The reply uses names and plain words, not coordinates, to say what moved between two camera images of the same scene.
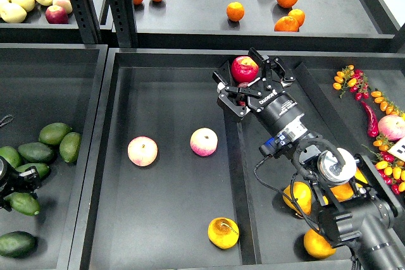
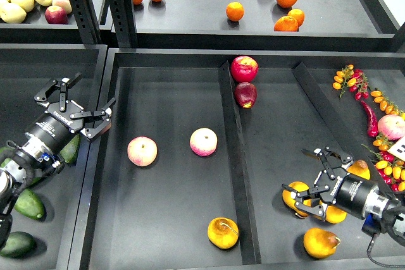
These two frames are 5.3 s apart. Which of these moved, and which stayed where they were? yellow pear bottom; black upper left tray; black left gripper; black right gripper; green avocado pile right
Moved: black left gripper; black right gripper
Stayed: black upper left tray; yellow pear bottom; green avocado pile right
